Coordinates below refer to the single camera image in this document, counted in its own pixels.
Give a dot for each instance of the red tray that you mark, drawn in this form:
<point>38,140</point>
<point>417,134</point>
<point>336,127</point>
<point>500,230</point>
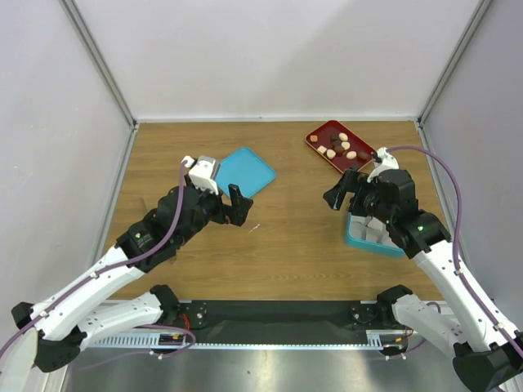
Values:
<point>339,140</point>

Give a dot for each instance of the white scrap on table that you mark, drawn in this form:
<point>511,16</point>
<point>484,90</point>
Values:
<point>254,228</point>

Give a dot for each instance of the blue chocolate box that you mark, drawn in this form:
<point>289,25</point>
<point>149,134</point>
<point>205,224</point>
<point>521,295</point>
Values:
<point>370,235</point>

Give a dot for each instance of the blue box lid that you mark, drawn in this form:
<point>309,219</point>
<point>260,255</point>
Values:
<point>245,169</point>

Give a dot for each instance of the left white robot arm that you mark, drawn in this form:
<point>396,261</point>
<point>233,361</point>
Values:
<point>69,320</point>

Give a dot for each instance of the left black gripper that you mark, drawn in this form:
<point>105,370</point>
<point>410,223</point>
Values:
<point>234,213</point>

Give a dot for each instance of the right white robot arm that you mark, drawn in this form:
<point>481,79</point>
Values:
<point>484,347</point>

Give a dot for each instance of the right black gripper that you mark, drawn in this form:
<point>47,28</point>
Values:
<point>348,182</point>

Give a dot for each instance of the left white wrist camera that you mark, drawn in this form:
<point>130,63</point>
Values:
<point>202,173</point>

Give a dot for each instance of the slotted cable duct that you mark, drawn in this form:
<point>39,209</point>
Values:
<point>145,340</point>

